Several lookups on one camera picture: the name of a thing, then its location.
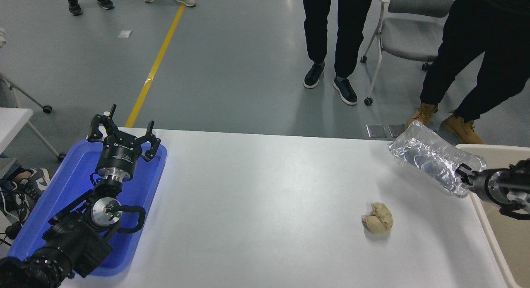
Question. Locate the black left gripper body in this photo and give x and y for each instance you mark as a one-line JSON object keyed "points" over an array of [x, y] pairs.
{"points": [[118, 157]]}

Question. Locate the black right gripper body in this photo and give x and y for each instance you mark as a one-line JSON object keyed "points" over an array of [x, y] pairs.
{"points": [[479, 182]]}

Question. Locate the silver foil tray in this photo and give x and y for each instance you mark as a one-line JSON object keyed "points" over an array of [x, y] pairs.
{"points": [[426, 155]]}

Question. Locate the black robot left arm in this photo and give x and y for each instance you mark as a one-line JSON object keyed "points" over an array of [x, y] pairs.
{"points": [[78, 242]]}

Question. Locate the metal floor plate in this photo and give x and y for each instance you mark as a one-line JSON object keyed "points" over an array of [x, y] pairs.
{"points": [[395, 129], [377, 131]]}

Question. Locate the blue plastic tray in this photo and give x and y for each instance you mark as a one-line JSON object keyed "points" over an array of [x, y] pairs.
{"points": [[62, 188]]}

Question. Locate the large pale bin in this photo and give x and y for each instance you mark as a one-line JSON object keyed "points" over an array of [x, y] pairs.
{"points": [[505, 246]]}

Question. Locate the seated person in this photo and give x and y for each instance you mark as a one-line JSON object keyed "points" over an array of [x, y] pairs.
{"points": [[35, 181]]}

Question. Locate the white side table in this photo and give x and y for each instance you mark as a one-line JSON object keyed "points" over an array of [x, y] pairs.
{"points": [[12, 122]]}

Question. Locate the crumpled tan paper ball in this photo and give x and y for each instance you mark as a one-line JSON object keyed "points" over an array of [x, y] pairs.
{"points": [[377, 218]]}

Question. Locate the white paper scrap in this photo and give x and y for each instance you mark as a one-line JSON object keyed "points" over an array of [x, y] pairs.
{"points": [[124, 33]]}

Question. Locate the person in black shoes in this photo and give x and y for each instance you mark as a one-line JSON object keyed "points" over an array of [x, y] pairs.
{"points": [[74, 0]]}

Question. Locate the grey wheeled chair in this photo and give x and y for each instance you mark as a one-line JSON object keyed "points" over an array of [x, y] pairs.
{"points": [[405, 35]]}

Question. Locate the person in dark shoes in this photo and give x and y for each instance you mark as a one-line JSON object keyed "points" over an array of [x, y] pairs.
{"points": [[348, 27]]}

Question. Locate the grey wheeled frame leg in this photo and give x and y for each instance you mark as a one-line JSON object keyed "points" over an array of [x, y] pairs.
{"points": [[29, 98]]}

